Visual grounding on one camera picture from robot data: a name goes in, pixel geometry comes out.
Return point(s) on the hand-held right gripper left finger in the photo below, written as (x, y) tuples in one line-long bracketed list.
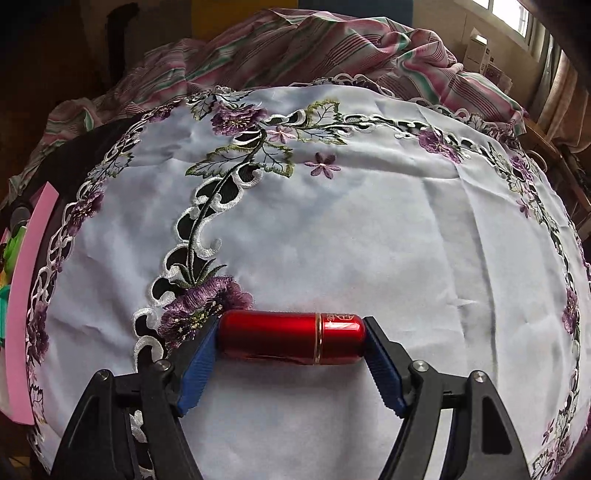
[(201, 369)]

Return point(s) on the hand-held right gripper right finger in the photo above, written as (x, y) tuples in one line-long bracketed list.
[(385, 369)]

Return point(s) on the red metal cylinder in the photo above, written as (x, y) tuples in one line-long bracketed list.
[(277, 337)]

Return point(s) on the pink shallow box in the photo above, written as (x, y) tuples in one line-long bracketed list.
[(27, 300)]

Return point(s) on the bright green toy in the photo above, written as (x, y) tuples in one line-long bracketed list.
[(11, 249)]

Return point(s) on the black grey flashlight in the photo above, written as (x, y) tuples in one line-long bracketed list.
[(19, 214)]

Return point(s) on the white embroidered tablecloth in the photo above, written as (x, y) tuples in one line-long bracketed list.
[(369, 221)]

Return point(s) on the wooden desk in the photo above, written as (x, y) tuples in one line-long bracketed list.
[(554, 157)]

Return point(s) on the pink carton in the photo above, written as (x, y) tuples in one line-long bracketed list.
[(498, 76)]

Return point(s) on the striped pink blanket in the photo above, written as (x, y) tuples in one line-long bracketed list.
[(300, 50)]

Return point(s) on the white carton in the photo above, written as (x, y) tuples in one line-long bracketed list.
[(478, 46)]

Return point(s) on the patterned curtain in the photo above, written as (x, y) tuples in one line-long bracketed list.
[(558, 78)]

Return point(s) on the window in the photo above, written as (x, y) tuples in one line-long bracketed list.
[(508, 18)]

